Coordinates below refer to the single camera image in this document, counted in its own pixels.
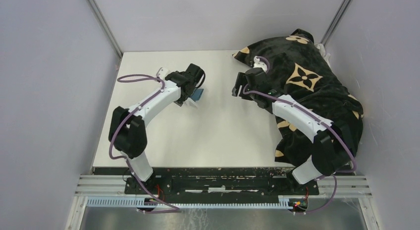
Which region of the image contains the blue leather card holder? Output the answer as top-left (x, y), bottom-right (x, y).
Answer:
top-left (190, 88), bottom-right (204, 102)

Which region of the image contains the black blanket with beige flowers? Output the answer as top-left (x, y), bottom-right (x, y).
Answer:
top-left (233, 29), bottom-right (364, 157)

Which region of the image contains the clear plastic tray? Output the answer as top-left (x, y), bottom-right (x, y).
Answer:
top-left (181, 98), bottom-right (198, 109)

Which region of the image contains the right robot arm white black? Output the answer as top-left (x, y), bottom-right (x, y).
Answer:
top-left (232, 68), bottom-right (355, 194)

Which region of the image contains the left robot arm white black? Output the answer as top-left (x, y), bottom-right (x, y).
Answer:
top-left (108, 63), bottom-right (206, 194)

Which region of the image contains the white crumpled cloth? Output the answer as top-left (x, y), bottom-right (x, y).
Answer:
top-left (314, 43), bottom-right (331, 66)

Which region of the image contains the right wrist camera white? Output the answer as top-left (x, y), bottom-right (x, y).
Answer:
top-left (253, 56), bottom-right (268, 72)

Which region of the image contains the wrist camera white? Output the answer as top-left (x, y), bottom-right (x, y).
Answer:
top-left (156, 67), bottom-right (171, 80)
top-left (253, 56), bottom-right (268, 72)

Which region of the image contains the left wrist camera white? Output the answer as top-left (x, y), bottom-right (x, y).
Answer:
top-left (156, 67), bottom-right (171, 80)

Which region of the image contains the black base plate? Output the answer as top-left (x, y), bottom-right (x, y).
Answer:
top-left (145, 167), bottom-right (319, 204)

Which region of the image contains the white slotted cable duct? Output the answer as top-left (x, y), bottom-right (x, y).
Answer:
top-left (86, 197), bottom-right (294, 210)

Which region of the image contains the aluminium rail frame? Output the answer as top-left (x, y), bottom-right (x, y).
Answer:
top-left (65, 175), bottom-right (379, 230)

